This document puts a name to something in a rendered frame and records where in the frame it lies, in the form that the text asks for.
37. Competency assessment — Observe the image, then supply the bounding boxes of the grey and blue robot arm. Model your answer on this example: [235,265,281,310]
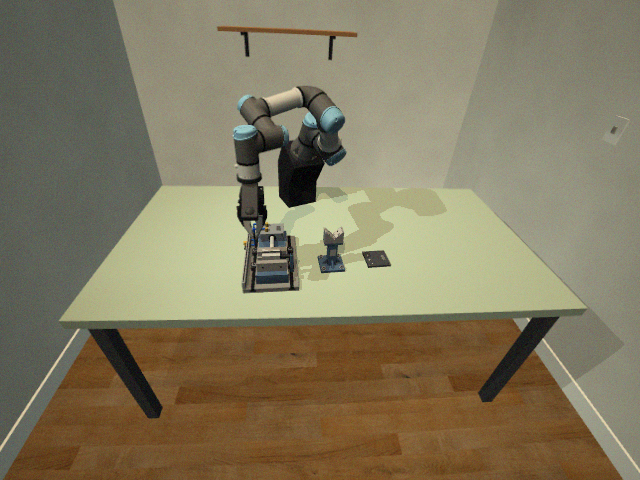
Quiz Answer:
[233,86,346,221]

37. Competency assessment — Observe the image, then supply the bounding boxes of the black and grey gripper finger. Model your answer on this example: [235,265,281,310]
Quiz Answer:
[255,205,267,240]
[237,206,255,240]

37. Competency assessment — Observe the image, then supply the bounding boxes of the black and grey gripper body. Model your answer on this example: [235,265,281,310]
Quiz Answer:
[237,172,264,213]

